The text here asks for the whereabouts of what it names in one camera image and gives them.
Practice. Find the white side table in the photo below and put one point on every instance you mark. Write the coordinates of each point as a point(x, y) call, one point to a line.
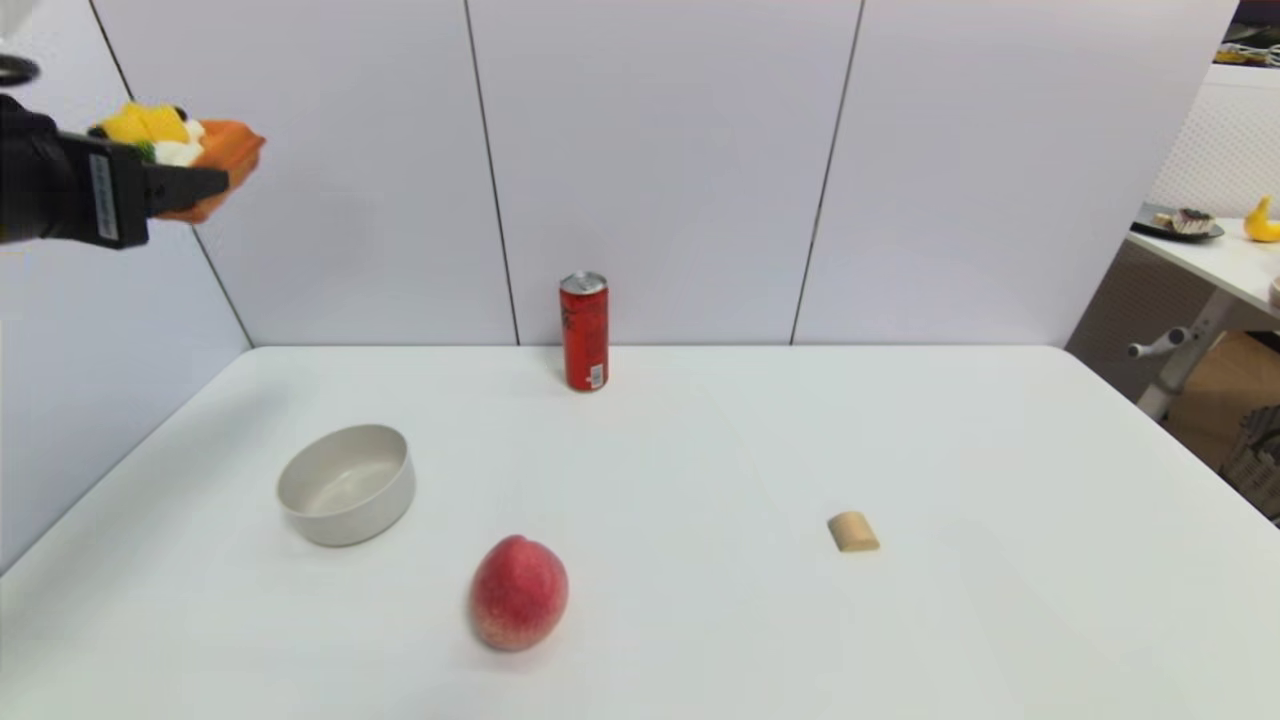
point(1225, 262)

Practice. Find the dark wicker basket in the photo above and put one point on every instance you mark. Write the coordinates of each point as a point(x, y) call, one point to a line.
point(1258, 460)

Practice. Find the yellow banana toy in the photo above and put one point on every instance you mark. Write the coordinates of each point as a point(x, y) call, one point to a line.
point(1262, 230)

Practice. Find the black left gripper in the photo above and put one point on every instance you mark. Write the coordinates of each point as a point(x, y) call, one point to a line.
point(50, 190)

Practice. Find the white pegboard panel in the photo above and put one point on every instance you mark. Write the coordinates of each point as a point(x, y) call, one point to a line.
point(1225, 140)

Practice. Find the orange fruit-topped triangle bread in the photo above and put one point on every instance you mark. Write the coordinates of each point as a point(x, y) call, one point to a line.
point(235, 150)

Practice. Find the small tan wooden block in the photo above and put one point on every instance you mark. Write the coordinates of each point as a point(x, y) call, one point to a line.
point(853, 533)

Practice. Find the beige round bowl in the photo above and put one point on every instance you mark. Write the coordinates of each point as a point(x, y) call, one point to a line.
point(345, 495)

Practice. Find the red peach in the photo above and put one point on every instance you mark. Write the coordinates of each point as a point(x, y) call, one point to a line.
point(518, 595)

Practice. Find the small brown cake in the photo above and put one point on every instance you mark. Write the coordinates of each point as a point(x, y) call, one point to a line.
point(1190, 221)

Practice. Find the grey perforated partition panel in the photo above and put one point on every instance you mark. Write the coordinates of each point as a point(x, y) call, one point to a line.
point(1130, 300)

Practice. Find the red soda can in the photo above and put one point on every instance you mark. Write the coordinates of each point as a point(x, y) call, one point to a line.
point(584, 335)

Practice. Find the black plate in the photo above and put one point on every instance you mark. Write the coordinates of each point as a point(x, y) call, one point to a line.
point(1142, 226)

